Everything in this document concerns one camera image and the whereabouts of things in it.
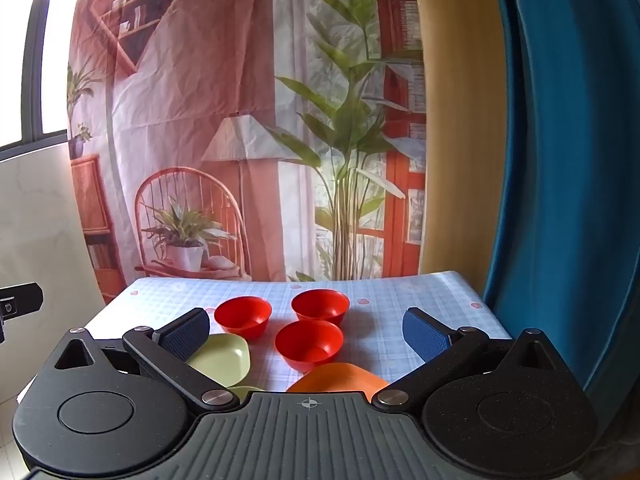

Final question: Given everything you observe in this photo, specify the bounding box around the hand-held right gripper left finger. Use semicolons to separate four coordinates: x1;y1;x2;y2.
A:
52;307;242;414

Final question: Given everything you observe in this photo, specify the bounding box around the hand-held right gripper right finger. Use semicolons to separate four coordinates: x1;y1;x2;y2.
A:
370;306;557;407

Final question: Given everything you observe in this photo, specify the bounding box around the red bowl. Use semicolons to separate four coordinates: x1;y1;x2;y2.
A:
274;320;345;374
214;296;272;342
291;289;350;326

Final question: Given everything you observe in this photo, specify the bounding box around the light green plate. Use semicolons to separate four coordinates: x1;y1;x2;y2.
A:
187;334;251;389
227;386;266;403

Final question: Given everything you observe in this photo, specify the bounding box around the checked blue tablecloth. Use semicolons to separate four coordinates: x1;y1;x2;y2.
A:
85;270;514;397

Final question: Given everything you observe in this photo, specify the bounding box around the white marble panel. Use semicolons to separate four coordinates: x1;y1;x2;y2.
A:
0;147;107;411

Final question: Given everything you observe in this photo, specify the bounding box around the orange plate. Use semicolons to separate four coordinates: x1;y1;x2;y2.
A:
286;362;390;395

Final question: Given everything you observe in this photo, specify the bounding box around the blue curtain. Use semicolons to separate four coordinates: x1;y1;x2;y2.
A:
480;0;640;463

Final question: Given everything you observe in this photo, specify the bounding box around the yellow wooden panel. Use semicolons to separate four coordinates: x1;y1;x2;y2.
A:
410;0;522;297

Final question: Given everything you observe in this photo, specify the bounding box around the printed room backdrop cloth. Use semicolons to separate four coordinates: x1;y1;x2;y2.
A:
66;0;429;306

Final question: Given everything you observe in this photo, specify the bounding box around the dark window frame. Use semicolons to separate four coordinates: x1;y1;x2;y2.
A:
0;0;69;150

